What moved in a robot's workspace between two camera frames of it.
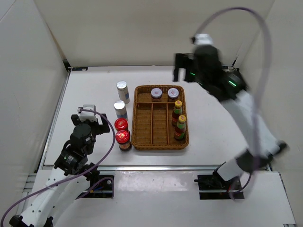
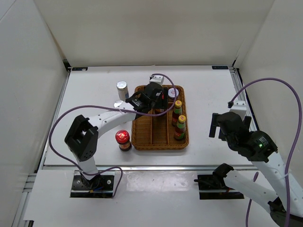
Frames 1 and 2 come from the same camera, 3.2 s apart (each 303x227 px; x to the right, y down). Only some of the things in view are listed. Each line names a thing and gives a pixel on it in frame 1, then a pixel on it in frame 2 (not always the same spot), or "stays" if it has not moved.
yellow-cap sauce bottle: (180, 127) stays
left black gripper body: (97, 128) -> (158, 103)
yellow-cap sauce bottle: (177, 112) stays
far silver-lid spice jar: (122, 91) stays
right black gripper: (183, 61) -> (213, 125)
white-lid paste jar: (173, 93) stays
